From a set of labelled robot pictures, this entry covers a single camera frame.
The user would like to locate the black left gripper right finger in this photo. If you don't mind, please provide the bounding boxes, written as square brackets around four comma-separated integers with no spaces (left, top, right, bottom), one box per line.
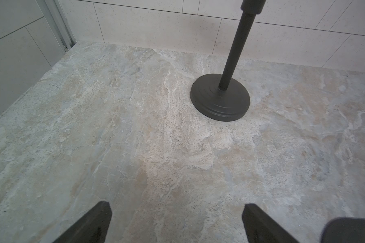
[242,204,298,243]

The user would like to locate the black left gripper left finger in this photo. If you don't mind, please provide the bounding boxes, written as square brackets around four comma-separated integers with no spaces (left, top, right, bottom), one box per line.
[53,201,112,243]

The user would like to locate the black cutting board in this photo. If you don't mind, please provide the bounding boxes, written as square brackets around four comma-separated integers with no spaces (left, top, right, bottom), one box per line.
[320,217,365,243]

